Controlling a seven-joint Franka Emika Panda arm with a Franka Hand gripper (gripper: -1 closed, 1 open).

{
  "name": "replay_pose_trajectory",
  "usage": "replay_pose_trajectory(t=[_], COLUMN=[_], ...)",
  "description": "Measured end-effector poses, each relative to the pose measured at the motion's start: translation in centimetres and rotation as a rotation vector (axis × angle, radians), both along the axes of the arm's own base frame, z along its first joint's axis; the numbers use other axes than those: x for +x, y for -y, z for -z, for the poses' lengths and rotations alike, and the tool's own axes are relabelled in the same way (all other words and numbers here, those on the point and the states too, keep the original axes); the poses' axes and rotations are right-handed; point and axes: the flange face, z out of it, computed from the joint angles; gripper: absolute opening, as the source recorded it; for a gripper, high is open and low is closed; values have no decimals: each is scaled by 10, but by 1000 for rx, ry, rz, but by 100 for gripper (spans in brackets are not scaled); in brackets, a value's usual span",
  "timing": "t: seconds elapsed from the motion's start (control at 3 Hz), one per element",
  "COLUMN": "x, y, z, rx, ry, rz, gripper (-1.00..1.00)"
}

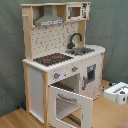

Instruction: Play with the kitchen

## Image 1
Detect red oven knob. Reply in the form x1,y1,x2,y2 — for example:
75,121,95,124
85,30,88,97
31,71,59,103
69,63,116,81
72,66,78,72
54,73,60,79

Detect white oven door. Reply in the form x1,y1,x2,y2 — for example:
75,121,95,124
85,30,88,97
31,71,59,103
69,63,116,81
49,86,93,128

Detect wooden toy kitchen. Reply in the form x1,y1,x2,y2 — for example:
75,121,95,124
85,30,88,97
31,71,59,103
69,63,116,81
22,2,105,128

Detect black stovetop red burners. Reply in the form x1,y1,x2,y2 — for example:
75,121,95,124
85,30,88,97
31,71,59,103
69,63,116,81
34,53,71,66

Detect grey sink basin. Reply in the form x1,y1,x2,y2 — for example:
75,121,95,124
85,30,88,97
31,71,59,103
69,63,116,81
65,47,95,55

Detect black faucet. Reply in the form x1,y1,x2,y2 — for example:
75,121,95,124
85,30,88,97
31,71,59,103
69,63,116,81
67,33,82,49

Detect white fridge door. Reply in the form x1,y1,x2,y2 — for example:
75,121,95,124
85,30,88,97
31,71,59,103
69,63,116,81
80,55,102,99

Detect grey range hood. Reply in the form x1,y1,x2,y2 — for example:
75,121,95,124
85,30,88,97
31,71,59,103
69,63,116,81
35,6,64,27

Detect toy microwave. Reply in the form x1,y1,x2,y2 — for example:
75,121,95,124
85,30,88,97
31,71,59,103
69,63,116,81
66,3,90,21

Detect white box on floor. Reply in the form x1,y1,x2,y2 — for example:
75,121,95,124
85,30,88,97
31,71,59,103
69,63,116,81
103,82,128,105

